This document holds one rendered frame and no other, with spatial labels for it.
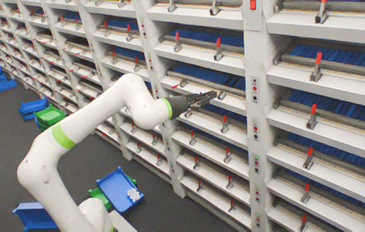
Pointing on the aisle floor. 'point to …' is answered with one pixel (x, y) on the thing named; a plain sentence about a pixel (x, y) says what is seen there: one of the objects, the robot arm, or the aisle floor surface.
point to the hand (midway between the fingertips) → (209, 95)
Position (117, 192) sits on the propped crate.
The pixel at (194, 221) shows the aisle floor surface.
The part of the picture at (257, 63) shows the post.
